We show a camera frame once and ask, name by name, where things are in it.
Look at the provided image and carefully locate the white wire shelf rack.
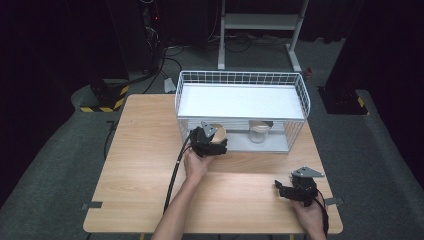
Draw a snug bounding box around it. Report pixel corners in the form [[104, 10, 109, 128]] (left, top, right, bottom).
[[174, 69, 312, 155]]

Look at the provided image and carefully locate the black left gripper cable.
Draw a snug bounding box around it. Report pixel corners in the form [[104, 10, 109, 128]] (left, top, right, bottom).
[[162, 131, 195, 214]]

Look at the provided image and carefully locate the thin black floor cable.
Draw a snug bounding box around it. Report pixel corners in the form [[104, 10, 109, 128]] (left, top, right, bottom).
[[103, 120, 118, 161]]

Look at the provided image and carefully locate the person's left hand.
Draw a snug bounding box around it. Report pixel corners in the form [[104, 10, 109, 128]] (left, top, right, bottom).
[[183, 148, 215, 184]]

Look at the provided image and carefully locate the black computer tower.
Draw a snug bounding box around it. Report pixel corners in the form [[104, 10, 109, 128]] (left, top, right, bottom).
[[106, 0, 168, 74]]

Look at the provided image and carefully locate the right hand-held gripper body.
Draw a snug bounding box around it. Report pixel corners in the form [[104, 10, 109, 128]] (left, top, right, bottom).
[[285, 166, 326, 208]]

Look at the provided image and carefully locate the black yellow striped base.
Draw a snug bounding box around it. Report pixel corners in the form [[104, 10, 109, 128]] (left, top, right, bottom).
[[317, 85, 371, 116], [79, 78, 131, 114]]

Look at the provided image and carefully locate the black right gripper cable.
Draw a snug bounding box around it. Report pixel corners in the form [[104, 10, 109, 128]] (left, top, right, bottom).
[[313, 189, 332, 239]]

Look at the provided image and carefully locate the glass jar with wooden lid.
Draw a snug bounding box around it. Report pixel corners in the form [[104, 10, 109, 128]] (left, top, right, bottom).
[[248, 120, 271, 145]]

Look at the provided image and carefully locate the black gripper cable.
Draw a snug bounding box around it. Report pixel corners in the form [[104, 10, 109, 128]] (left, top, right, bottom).
[[162, 131, 195, 214], [313, 189, 332, 239]]

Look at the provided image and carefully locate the white metal stand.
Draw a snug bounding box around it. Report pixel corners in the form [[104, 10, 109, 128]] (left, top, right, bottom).
[[216, 0, 310, 73]]

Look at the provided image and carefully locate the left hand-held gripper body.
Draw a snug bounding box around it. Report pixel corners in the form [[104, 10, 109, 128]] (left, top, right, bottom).
[[189, 121, 221, 158]]

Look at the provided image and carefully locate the grey tape strip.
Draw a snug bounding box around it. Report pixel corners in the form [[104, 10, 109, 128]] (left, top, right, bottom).
[[81, 201, 104, 211], [324, 196, 345, 206]]

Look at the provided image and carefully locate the light wooden bowl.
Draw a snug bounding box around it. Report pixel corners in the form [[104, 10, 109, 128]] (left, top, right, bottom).
[[209, 123, 228, 145]]

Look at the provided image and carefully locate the person's right hand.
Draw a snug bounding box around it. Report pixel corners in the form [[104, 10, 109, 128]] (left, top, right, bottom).
[[292, 193, 328, 240]]

